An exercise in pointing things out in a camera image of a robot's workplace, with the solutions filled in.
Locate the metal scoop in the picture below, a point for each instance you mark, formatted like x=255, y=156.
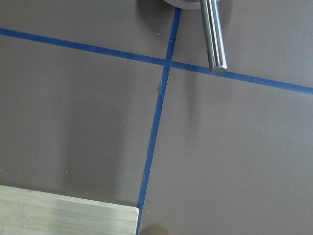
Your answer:
x=213, y=36

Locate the pink bowl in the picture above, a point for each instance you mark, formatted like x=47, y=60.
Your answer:
x=185, y=4

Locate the wooden cutting board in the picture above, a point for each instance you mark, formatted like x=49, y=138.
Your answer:
x=29, y=212

